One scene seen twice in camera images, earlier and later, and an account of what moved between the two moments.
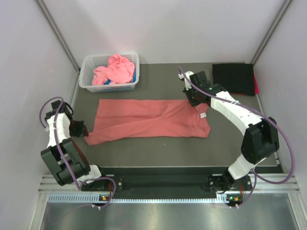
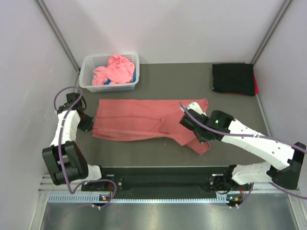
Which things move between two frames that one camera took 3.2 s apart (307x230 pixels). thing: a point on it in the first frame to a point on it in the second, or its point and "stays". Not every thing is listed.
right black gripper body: x=192 y=94 to x=201 y=138
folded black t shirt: x=236 y=78 stays
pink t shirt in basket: x=120 y=70 stays
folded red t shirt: x=256 y=90 stays
